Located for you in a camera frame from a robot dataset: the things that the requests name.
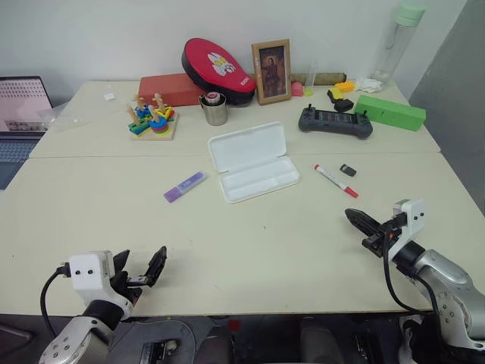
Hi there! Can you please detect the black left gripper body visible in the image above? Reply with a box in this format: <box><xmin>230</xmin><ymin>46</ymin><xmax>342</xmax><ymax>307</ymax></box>
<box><xmin>109</xmin><ymin>268</ymin><xmax>149</xmax><ymax>305</ymax></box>

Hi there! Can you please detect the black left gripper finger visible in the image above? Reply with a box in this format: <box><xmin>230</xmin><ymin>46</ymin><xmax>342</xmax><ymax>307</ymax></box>
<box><xmin>112</xmin><ymin>249</ymin><xmax>131</xmax><ymax>274</ymax></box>
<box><xmin>145</xmin><ymin>245</ymin><xmax>168</xmax><ymax>287</ymax></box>

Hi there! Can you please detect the clear bottle with green lid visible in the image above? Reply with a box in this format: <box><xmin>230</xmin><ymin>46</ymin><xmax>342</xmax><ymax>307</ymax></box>
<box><xmin>374</xmin><ymin>0</ymin><xmax>427</xmax><ymax>83</ymax></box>

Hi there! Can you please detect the steel mug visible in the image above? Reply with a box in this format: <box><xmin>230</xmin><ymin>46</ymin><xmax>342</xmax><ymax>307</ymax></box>
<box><xmin>199</xmin><ymin>94</ymin><xmax>230</xmax><ymax>127</ymax></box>

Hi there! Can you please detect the purple highlighter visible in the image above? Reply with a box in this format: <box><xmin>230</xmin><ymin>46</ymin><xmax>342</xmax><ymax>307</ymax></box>
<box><xmin>163</xmin><ymin>171</ymin><xmax>210</xmax><ymax>203</ymax></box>

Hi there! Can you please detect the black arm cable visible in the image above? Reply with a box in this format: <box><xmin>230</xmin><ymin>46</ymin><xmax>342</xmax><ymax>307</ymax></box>
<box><xmin>39</xmin><ymin>265</ymin><xmax>71</xmax><ymax>342</ymax></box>
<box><xmin>382</xmin><ymin>222</ymin><xmax>433</xmax><ymax>315</ymax></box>

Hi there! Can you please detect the red and white marker pen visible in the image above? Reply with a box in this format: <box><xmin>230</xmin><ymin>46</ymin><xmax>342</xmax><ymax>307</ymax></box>
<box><xmin>312</xmin><ymin>163</ymin><xmax>359</xmax><ymax>199</ymax></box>

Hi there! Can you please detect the colourful wooden stacking toy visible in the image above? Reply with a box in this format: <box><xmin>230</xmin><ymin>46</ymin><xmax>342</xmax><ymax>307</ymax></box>
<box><xmin>126</xmin><ymin>92</ymin><xmax>180</xmax><ymax>143</ymax></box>

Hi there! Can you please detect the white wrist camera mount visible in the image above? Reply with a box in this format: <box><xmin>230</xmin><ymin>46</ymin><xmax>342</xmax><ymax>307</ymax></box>
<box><xmin>391</xmin><ymin>198</ymin><xmax>426</xmax><ymax>252</ymax></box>
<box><xmin>69</xmin><ymin>250</ymin><xmax>115</xmax><ymax>301</ymax></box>

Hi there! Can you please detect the crumpled white tissue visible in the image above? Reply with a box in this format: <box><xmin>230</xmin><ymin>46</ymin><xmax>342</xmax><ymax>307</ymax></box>
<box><xmin>353</xmin><ymin>76</ymin><xmax>384</xmax><ymax>93</ymax></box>

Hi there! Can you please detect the wooden framed portrait picture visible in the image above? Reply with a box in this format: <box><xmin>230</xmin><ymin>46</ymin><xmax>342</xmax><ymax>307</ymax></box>
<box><xmin>250</xmin><ymin>38</ymin><xmax>293</xmax><ymax>106</ymax></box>

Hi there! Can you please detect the green rectangular box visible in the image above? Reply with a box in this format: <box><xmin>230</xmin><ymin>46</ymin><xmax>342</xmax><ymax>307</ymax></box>
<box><xmin>353</xmin><ymin>94</ymin><xmax>427</xmax><ymax>133</ymax></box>

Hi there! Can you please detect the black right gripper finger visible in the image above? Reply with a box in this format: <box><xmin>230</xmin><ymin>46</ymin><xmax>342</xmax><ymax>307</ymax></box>
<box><xmin>344</xmin><ymin>207</ymin><xmax>383</xmax><ymax>233</ymax></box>
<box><xmin>352</xmin><ymin>222</ymin><xmax>377</xmax><ymax>240</ymax></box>

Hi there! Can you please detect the clear plastic bag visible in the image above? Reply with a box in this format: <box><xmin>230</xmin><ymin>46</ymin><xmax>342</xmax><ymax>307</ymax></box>
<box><xmin>35</xmin><ymin>107</ymin><xmax>86</xmax><ymax>134</ymax></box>

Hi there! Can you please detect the clear plastic measuring cylinder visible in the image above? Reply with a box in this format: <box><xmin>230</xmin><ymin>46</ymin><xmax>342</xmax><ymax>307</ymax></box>
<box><xmin>302</xmin><ymin>60</ymin><xmax>320</xmax><ymax>97</ymax></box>

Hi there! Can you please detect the red rectangular block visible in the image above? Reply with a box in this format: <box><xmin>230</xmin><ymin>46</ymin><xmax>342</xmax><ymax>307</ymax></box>
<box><xmin>137</xmin><ymin>73</ymin><xmax>202</xmax><ymax>109</ymax></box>

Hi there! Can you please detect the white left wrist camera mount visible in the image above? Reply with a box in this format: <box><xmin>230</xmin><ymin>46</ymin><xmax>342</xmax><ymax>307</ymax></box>
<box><xmin>69</xmin><ymin>250</ymin><xmax>115</xmax><ymax>301</ymax></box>

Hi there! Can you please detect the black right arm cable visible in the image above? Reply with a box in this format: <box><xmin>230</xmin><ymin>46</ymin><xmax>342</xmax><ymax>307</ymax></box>
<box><xmin>382</xmin><ymin>222</ymin><xmax>433</xmax><ymax>315</ymax></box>

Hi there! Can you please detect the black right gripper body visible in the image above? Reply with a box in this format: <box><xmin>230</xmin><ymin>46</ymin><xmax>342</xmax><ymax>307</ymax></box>
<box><xmin>361</xmin><ymin>218</ymin><xmax>399</xmax><ymax>258</ymax></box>

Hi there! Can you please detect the white plastic case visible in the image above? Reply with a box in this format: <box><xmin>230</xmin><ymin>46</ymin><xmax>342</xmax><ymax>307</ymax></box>
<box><xmin>207</xmin><ymin>121</ymin><xmax>301</xmax><ymax>205</ymax></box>

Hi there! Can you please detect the open laptop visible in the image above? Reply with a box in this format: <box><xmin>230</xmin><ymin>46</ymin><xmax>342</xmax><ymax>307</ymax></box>
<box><xmin>0</xmin><ymin>75</ymin><xmax>55</xmax><ymax>191</ymax></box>

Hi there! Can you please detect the red and black padded mitt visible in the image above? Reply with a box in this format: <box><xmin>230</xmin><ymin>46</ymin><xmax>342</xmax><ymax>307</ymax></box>
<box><xmin>180</xmin><ymin>36</ymin><xmax>258</xmax><ymax>108</ymax></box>

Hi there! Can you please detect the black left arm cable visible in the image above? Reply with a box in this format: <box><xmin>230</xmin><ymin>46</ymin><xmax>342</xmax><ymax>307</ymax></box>
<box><xmin>39</xmin><ymin>265</ymin><xmax>71</xmax><ymax>342</ymax></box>

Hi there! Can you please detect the brown rolled stick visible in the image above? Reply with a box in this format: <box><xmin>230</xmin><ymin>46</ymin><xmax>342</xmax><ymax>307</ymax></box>
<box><xmin>289</xmin><ymin>70</ymin><xmax>348</xmax><ymax>86</ymax></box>

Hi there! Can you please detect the grey handheld game controller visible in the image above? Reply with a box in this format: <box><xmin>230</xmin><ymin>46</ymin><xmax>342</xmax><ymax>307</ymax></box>
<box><xmin>297</xmin><ymin>103</ymin><xmax>374</xmax><ymax>142</ymax></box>

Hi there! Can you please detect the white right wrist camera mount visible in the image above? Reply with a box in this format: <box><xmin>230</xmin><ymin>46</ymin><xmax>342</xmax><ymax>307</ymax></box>
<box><xmin>391</xmin><ymin>198</ymin><xmax>426</xmax><ymax>252</ymax></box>

